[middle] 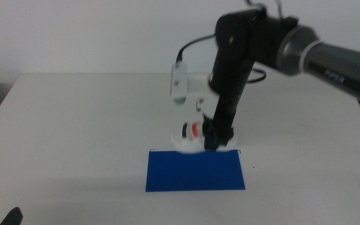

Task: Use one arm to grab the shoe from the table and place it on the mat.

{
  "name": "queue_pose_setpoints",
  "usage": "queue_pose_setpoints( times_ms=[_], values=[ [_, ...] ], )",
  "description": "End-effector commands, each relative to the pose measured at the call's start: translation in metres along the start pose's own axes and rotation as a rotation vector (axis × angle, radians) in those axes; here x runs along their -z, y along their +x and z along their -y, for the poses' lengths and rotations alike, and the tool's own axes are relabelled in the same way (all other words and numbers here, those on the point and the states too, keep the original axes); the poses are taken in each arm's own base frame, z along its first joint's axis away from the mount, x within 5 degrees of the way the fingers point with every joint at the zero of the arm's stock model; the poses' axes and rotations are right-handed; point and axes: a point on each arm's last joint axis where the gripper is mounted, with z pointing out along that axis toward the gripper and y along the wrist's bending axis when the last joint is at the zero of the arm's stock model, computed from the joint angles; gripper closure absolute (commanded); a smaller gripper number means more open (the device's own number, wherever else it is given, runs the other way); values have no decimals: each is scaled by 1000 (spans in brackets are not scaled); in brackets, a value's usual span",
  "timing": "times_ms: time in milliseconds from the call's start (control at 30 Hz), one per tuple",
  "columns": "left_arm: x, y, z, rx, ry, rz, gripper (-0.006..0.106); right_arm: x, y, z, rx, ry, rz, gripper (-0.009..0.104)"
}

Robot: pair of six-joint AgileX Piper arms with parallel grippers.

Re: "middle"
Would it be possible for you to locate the blue rectangular mat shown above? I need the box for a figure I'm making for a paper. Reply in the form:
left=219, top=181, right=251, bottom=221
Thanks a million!
left=145, top=149, right=246, bottom=193

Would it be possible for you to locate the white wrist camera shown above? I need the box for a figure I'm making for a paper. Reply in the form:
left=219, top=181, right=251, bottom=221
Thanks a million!
left=170, top=61, right=189, bottom=106

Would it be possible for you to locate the black camera cable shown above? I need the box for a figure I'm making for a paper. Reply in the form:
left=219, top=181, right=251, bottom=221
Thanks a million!
left=176, top=33, right=267, bottom=84

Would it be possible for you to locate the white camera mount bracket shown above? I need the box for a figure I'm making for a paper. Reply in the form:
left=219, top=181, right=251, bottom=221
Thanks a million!
left=186, top=74, right=222, bottom=120

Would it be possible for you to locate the white sandal with striped strap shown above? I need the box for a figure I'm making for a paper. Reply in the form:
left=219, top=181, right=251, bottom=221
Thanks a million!
left=170, top=121, right=239, bottom=155

